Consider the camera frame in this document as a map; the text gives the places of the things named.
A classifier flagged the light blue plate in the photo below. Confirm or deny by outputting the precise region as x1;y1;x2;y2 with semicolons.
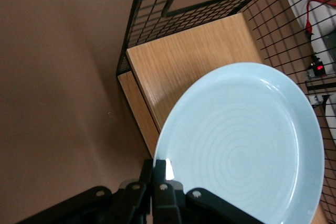
153;62;326;224

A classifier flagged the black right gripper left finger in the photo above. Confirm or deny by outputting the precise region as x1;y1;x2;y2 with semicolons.
18;158;154;224

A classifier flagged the red digit display module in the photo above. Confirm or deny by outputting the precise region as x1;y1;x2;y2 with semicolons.
309;61;328;77

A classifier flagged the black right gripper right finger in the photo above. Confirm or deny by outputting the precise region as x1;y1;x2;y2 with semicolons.
153;159;263;224

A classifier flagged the black wire rack wooden top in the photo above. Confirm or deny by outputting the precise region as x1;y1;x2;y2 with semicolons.
115;0;336;224

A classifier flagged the red alligator clip cable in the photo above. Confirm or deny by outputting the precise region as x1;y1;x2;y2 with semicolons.
304;0;336;36

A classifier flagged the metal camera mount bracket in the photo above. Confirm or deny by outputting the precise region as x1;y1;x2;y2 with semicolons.
304;76;336;104

